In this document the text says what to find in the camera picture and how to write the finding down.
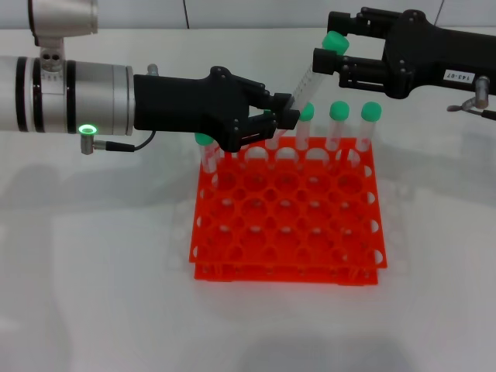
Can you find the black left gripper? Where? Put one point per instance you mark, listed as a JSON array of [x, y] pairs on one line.
[[182, 104]]

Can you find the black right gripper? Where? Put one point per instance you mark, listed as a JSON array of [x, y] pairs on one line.
[[422, 58]]

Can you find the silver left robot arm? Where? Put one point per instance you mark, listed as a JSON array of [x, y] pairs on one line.
[[97, 97]]

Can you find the orange plastic test tube rack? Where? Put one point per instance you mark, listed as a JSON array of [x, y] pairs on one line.
[[286, 240]]

